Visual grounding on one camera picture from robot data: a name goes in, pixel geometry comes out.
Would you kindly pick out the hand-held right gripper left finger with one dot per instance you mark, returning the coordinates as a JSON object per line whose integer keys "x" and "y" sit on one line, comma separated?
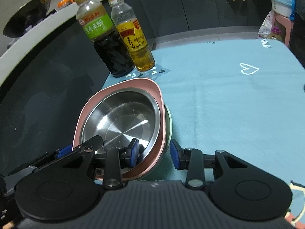
{"x": 133, "y": 152}

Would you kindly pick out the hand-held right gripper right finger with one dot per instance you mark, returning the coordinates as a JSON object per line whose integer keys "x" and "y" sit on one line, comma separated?
{"x": 175, "y": 155}

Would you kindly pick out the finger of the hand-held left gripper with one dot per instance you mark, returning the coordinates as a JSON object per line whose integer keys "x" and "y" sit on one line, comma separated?
{"x": 63, "y": 151}
{"x": 95, "y": 143}

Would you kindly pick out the green round plate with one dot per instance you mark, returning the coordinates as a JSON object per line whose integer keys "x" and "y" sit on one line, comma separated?
{"x": 168, "y": 126}

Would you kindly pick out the stainless steel bowl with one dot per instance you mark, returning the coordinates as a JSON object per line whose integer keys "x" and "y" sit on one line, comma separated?
{"x": 119, "y": 119}

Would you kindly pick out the pink square bowl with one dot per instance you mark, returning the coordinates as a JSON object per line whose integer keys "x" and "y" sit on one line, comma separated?
{"x": 160, "y": 114}

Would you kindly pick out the light blue tablecloth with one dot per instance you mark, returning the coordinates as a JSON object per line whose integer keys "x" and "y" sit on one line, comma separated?
{"x": 226, "y": 112}

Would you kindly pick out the dark vinegar bottle green label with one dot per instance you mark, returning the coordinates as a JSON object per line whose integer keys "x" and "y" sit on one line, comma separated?
{"x": 112, "y": 52}

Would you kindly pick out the oil bottle yellow label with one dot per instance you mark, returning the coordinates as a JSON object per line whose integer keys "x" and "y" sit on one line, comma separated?
{"x": 141, "y": 56}

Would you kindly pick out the orange plastic container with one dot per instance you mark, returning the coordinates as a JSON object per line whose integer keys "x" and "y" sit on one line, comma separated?
{"x": 64, "y": 3}

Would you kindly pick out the yellow oil jug purple cap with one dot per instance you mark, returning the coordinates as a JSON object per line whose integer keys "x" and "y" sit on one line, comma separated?
{"x": 275, "y": 35}

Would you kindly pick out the floral plastic bag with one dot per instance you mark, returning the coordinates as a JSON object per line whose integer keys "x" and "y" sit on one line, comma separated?
{"x": 264, "y": 26}

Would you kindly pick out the pink plastic stool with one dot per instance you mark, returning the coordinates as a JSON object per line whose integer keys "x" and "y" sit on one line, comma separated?
{"x": 284, "y": 23}

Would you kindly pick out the white container blue lid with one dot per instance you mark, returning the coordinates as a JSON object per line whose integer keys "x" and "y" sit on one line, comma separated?
{"x": 281, "y": 6}

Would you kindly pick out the blue hanging utensil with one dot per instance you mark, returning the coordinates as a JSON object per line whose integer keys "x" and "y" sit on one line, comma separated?
{"x": 293, "y": 7}

